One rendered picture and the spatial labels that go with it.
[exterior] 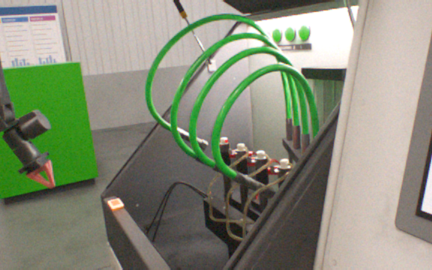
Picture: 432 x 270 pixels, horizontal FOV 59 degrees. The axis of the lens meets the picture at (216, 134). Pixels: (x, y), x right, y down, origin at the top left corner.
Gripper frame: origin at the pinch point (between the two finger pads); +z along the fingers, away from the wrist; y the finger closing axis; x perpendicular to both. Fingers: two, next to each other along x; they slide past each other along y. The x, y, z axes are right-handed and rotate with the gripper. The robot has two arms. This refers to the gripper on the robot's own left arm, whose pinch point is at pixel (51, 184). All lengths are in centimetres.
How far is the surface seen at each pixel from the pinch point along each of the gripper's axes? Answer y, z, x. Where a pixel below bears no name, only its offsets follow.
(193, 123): -45, -2, -49
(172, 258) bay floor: -22.7, 30.1, -24.4
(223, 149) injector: -26, 11, -51
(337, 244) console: -62, 23, -59
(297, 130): -27, 16, -69
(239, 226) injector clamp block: -39, 24, -46
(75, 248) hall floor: 150, 68, 84
